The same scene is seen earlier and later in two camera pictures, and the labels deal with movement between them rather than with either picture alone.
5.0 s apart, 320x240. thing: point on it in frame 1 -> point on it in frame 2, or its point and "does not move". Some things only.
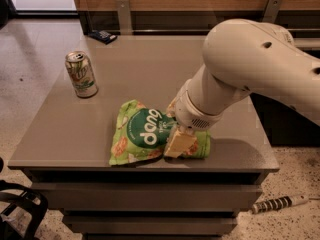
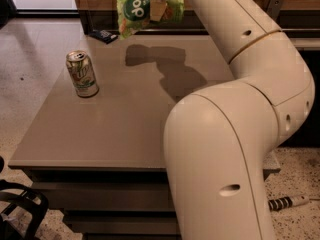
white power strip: x=278 y=203 does not move
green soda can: x=81 y=74 does not move
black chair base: x=13 y=196 does not move
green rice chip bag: x=141 y=133 -> x=134 y=8
